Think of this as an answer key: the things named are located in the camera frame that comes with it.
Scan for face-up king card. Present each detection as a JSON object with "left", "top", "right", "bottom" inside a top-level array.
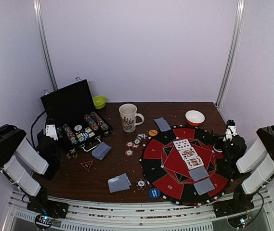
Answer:
[{"left": 179, "top": 147, "right": 198, "bottom": 160}]

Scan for red triangular chip holder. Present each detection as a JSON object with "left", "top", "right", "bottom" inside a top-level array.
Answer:
[{"left": 80, "top": 160, "right": 94, "bottom": 172}]

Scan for poker chip row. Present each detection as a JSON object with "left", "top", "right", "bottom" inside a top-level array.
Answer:
[
  {"left": 90, "top": 112, "right": 109, "bottom": 131},
  {"left": 84, "top": 114, "right": 99, "bottom": 131}
]

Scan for dealt card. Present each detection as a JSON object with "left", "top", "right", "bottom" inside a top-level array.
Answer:
[
  {"left": 108, "top": 178, "right": 131, "bottom": 193},
  {"left": 154, "top": 117, "right": 171, "bottom": 132}
]

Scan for left poker chip row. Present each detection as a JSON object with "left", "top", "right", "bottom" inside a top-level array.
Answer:
[{"left": 84, "top": 114, "right": 99, "bottom": 131}]

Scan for round red black poker mat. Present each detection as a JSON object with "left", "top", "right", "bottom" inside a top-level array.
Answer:
[{"left": 139, "top": 125, "right": 231, "bottom": 205}]

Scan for blue playing card deck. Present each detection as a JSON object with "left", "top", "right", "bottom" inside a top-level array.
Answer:
[{"left": 92, "top": 142, "right": 112, "bottom": 160}]

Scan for blue small blind button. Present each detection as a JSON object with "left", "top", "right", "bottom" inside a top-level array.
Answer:
[{"left": 148, "top": 188, "right": 161, "bottom": 199}]

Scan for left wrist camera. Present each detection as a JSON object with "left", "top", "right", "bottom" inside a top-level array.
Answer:
[{"left": 45, "top": 119, "right": 58, "bottom": 141}]

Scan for loose chip middle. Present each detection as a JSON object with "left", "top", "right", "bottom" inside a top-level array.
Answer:
[{"left": 126, "top": 141, "right": 134, "bottom": 148}]

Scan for small card decks in case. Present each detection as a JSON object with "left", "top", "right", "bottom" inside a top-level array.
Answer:
[{"left": 76, "top": 127, "right": 95, "bottom": 142}]

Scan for black poker chip case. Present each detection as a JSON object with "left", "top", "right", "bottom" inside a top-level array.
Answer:
[{"left": 40, "top": 80, "right": 113, "bottom": 153}]

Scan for left aluminium frame post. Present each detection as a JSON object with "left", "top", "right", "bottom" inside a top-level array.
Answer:
[{"left": 33, "top": 0, "right": 58, "bottom": 91}]

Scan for white orange bowl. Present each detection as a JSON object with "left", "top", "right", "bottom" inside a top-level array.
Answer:
[{"left": 185, "top": 110, "right": 205, "bottom": 127}]

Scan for loose chip front left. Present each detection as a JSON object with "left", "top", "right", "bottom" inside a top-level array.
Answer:
[{"left": 125, "top": 149, "right": 134, "bottom": 156}]

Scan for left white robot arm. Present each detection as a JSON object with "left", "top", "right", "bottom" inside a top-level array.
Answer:
[{"left": 0, "top": 124, "right": 61, "bottom": 214}]

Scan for aluminium front rail base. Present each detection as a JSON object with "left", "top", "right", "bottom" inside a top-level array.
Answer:
[{"left": 3, "top": 189, "right": 274, "bottom": 231}]

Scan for orange big blind button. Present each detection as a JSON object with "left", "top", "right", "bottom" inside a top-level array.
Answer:
[{"left": 148, "top": 129, "right": 158, "bottom": 136}]

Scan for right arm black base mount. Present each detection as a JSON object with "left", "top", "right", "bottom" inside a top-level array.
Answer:
[{"left": 212, "top": 197, "right": 254, "bottom": 218}]

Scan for front left chip row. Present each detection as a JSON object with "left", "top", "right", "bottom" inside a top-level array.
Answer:
[{"left": 56, "top": 128, "right": 63, "bottom": 139}]

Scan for white dealer button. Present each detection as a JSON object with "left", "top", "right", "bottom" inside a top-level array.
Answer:
[{"left": 74, "top": 125, "right": 82, "bottom": 131}]

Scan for aluminium frame post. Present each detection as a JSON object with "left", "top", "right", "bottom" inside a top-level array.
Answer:
[
  {"left": 216, "top": 0, "right": 245, "bottom": 110},
  {"left": 33, "top": 0, "right": 58, "bottom": 91}
]

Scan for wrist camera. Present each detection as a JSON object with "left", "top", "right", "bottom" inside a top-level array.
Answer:
[
  {"left": 223, "top": 119, "right": 237, "bottom": 141},
  {"left": 45, "top": 119, "right": 58, "bottom": 141}
]

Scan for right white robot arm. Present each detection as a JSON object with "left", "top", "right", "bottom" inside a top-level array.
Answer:
[{"left": 213, "top": 125, "right": 274, "bottom": 213}]

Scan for face-up face card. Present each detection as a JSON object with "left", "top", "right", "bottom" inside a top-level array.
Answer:
[{"left": 185, "top": 156, "right": 204, "bottom": 170}]

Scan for white floral ceramic mug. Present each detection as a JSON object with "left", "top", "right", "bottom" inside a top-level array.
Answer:
[{"left": 118, "top": 103, "right": 144, "bottom": 133}]

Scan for right poker chip row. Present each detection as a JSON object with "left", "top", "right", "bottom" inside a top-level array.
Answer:
[{"left": 90, "top": 112, "right": 109, "bottom": 131}]

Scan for green plastic bowl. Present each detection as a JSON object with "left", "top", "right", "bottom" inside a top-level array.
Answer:
[{"left": 92, "top": 96, "right": 107, "bottom": 110}]

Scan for face-up diamonds card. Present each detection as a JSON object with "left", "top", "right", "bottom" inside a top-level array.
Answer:
[{"left": 173, "top": 139, "right": 191, "bottom": 151}]

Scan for loose chip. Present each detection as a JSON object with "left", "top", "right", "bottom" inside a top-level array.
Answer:
[
  {"left": 126, "top": 141, "right": 134, "bottom": 148},
  {"left": 125, "top": 149, "right": 134, "bottom": 156}
]

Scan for face-down board card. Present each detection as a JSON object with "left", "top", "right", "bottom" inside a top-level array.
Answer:
[
  {"left": 189, "top": 166, "right": 209, "bottom": 182},
  {"left": 194, "top": 179, "right": 215, "bottom": 195}
]

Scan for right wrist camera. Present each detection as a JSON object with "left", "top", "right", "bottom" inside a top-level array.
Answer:
[{"left": 223, "top": 119, "right": 237, "bottom": 141}]

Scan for front right chip row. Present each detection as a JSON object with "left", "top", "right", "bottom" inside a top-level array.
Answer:
[{"left": 63, "top": 124, "right": 77, "bottom": 144}]

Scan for stack of poker chips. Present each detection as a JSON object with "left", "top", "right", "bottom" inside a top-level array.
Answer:
[{"left": 132, "top": 133, "right": 147, "bottom": 148}]

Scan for right aluminium frame post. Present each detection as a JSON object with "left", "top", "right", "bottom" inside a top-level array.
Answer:
[{"left": 216, "top": 0, "right": 245, "bottom": 110}]

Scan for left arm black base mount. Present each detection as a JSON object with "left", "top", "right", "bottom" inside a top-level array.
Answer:
[{"left": 26, "top": 198, "right": 69, "bottom": 218}]

